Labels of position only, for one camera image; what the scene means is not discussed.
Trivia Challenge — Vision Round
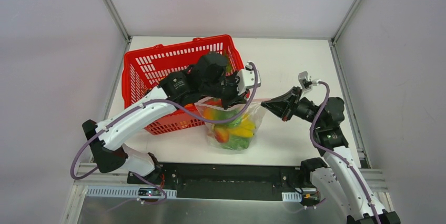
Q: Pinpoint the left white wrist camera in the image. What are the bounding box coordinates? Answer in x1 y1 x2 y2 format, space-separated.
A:
236 61 261 96

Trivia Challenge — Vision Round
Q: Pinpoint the right aluminium frame post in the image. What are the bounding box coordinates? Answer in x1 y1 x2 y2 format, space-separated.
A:
331 0 363 45

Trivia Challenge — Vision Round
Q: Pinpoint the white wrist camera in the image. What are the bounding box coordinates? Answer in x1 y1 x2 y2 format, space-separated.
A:
236 61 261 96
298 71 320 93

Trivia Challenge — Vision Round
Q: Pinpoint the yellow banana toy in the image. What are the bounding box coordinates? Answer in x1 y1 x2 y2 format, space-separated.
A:
228 114 257 138

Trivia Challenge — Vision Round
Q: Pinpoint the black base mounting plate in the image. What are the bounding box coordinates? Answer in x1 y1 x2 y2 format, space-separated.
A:
145 162 318 201

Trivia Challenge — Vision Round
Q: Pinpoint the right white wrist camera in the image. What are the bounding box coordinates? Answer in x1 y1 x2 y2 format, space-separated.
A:
298 71 320 93

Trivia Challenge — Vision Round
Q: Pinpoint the left aluminium frame post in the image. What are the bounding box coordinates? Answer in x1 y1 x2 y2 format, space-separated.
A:
102 0 131 43

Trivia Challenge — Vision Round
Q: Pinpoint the green orange mango toy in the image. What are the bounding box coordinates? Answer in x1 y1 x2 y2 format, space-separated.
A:
197 106 241 127

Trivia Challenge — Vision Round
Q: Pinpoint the clear zip top bag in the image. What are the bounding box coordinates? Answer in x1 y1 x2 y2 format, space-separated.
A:
195 98 266 152

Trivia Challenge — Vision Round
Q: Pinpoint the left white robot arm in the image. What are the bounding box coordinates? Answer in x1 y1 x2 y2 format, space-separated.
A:
81 52 260 184

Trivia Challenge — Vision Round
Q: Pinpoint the green napa cabbage toy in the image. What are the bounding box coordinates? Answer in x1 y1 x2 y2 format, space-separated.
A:
221 136 252 151

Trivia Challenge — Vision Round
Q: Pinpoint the red plastic shopping basket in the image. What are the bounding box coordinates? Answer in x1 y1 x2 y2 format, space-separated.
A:
121 35 244 135

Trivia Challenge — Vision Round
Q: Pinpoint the red peach toy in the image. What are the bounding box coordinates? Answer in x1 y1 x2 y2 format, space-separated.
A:
214 125 230 144

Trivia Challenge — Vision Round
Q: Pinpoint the aluminium frame post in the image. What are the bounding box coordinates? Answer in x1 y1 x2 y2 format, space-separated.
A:
331 0 363 45
102 0 131 43

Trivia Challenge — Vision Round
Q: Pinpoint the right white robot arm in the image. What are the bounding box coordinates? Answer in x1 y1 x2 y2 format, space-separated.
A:
261 87 401 223

